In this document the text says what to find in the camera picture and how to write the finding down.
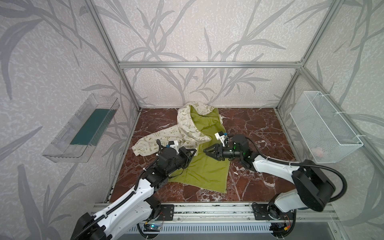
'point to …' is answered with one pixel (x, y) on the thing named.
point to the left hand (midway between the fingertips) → (199, 146)
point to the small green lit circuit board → (153, 227)
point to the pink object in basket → (318, 151)
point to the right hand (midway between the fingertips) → (205, 148)
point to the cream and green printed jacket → (198, 124)
